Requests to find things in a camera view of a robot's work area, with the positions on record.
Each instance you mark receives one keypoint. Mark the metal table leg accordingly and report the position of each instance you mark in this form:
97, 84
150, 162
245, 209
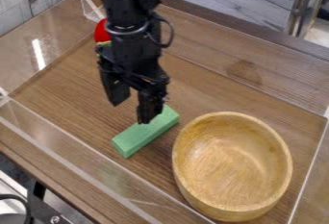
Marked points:
297, 18

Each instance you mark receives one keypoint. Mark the green rectangular block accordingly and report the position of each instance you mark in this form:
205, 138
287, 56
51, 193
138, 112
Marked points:
141, 134

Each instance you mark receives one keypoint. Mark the clear acrylic corner bracket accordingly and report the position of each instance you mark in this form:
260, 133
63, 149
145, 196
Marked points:
91, 11

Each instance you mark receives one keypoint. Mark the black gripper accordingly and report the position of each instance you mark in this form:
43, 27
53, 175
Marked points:
129, 65

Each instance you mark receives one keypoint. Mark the red toy strawberry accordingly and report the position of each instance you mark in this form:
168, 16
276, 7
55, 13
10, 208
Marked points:
102, 36

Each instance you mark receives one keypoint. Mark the clear acrylic front wall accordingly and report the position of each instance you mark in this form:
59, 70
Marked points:
111, 195

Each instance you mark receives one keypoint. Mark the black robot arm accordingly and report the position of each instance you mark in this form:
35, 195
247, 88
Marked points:
133, 14

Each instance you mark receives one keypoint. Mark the brown wooden bowl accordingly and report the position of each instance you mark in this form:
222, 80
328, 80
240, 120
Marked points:
233, 166

